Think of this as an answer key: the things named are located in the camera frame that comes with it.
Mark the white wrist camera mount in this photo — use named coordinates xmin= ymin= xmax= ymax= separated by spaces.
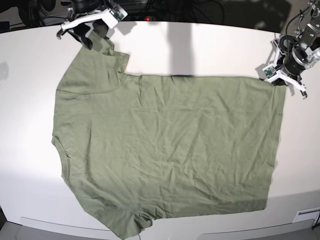
xmin=262 ymin=38 xmax=308 ymax=99
xmin=56 ymin=4 xmax=128 ymax=40

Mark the green T-shirt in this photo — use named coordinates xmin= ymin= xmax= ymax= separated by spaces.
xmin=52 ymin=32 xmax=286 ymax=240

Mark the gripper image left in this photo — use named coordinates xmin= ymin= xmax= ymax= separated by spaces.
xmin=272 ymin=37 xmax=320 ymax=86

